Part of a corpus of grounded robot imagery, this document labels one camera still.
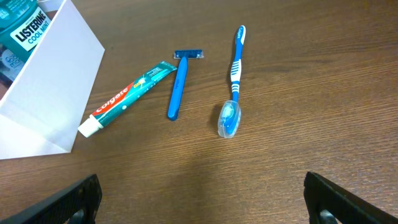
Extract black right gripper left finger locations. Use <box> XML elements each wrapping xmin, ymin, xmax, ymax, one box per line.
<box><xmin>1</xmin><ymin>174</ymin><xmax>102</xmax><ymax>224</ymax></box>

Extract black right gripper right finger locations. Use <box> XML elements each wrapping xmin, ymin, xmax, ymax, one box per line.
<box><xmin>303</xmin><ymin>172</ymin><xmax>397</xmax><ymax>224</ymax></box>

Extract teal mouthwash bottle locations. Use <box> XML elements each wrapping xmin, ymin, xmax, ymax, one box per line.
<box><xmin>1</xmin><ymin>0</ymin><xmax>51</xmax><ymax>62</ymax></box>

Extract green red toothpaste tube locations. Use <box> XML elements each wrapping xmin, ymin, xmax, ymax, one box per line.
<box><xmin>78</xmin><ymin>61</ymin><xmax>177</xmax><ymax>138</ymax></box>

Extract white cardboard box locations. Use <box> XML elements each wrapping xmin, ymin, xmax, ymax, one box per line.
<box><xmin>1</xmin><ymin>0</ymin><xmax>105</xmax><ymax>159</ymax></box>

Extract blue white toothbrush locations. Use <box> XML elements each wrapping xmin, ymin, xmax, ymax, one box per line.
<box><xmin>218</xmin><ymin>25</ymin><xmax>246</xmax><ymax>139</ymax></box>

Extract blue disposable razor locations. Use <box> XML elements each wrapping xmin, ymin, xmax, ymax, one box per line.
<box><xmin>167</xmin><ymin>49</ymin><xmax>204</xmax><ymax>121</ymax></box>

